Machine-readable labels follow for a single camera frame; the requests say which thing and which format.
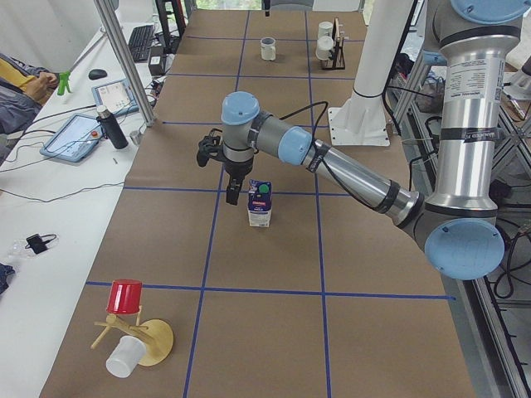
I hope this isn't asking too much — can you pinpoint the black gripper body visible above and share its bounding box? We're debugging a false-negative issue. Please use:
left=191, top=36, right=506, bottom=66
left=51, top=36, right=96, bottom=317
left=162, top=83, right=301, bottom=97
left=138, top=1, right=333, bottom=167
left=224, top=157, right=253, bottom=182

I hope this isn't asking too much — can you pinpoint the blue white milk carton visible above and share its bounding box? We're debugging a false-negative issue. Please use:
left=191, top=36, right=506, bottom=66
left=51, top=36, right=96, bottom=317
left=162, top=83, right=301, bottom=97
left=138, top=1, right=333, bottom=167
left=247, top=179, right=272, bottom=227

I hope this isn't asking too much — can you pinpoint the white mug dark interior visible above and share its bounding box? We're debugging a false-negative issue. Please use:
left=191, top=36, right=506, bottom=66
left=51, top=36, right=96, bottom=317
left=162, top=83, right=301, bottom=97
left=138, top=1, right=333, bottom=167
left=260, top=36, right=276, bottom=61

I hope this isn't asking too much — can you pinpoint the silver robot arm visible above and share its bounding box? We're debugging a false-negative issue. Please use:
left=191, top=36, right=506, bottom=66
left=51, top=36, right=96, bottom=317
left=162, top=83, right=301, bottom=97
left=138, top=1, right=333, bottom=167
left=221, top=1, right=530, bottom=280

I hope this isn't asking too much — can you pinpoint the red plastic cup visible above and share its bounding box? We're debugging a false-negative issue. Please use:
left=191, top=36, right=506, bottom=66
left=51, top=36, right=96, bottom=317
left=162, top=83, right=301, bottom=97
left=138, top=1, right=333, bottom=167
left=106, top=279, right=143, bottom=314

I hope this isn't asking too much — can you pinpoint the wooden cup tree stand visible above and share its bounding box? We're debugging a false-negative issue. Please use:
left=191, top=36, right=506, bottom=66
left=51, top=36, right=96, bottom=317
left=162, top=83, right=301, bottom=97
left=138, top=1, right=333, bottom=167
left=90, top=309, right=174, bottom=366

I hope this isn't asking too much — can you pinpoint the white plastic cup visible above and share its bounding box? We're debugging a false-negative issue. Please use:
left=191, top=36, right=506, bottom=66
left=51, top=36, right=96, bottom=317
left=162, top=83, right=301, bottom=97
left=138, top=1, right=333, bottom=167
left=105, top=335, right=147, bottom=378

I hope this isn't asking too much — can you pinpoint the white mug on rack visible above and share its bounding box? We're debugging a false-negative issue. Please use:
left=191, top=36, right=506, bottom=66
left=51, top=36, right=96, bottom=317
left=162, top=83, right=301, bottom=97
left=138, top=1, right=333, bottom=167
left=315, top=36, right=334, bottom=61
left=317, top=21, right=334, bottom=38

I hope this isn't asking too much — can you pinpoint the black power box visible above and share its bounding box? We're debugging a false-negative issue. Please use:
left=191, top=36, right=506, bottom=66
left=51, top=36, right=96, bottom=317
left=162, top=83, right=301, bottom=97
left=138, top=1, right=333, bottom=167
left=148, top=44, right=173, bottom=76

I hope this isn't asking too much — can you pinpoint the black keyboard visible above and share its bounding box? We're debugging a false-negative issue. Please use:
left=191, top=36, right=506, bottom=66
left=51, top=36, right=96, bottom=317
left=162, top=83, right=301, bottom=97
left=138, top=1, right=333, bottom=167
left=128, top=25, right=154, bottom=63

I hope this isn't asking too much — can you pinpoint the black water bottle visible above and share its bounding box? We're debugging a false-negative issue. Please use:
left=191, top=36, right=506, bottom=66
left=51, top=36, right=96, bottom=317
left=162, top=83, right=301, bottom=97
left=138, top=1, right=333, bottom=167
left=96, top=104, right=128, bottom=149

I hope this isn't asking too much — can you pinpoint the blue teach pendant far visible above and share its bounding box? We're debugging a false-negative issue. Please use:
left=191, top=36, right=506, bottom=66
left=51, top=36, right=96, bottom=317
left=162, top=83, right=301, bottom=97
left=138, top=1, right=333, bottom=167
left=91, top=79, right=139, bottom=116

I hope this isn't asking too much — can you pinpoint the blue teach pendant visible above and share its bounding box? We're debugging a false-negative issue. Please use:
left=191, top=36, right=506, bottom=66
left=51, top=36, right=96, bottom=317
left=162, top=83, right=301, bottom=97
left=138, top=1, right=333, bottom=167
left=40, top=114, right=102, bottom=163
left=91, top=79, right=139, bottom=116

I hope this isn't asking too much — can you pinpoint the blue teach pendant near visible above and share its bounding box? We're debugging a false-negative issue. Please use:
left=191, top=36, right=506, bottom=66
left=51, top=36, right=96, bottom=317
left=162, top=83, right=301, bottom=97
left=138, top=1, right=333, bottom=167
left=40, top=114, right=102, bottom=163

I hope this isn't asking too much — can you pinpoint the black computer mouse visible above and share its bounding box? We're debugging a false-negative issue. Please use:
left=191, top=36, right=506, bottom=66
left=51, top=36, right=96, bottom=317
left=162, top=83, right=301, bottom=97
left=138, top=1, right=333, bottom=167
left=88, top=69, right=108, bottom=80

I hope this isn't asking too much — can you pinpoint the green clamp tool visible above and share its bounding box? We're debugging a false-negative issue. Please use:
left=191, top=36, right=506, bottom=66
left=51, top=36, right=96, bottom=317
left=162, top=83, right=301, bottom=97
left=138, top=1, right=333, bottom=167
left=56, top=70, right=71, bottom=96

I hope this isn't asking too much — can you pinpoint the small black adapter device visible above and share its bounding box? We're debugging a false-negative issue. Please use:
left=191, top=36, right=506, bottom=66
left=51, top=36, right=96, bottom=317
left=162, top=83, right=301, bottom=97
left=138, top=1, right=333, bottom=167
left=25, top=234, right=57, bottom=255

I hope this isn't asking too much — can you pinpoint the seated person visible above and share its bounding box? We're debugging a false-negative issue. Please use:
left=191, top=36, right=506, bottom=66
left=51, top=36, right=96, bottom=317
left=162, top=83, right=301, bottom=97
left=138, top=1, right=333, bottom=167
left=1, top=54, right=59, bottom=163

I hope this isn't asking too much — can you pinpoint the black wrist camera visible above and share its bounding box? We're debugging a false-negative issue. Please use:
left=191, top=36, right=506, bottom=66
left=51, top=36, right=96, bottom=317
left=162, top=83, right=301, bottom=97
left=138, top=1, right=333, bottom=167
left=196, top=128, right=226, bottom=167

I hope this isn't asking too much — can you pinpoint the black wire mug rack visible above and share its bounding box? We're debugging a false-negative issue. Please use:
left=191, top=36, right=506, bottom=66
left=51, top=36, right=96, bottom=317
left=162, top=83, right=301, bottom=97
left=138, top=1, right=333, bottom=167
left=320, top=36, right=346, bottom=70

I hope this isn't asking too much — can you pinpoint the aluminium frame post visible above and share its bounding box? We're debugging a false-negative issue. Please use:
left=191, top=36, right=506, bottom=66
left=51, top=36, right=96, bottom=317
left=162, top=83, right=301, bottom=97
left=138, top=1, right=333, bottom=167
left=94, top=0, right=155, bottom=128

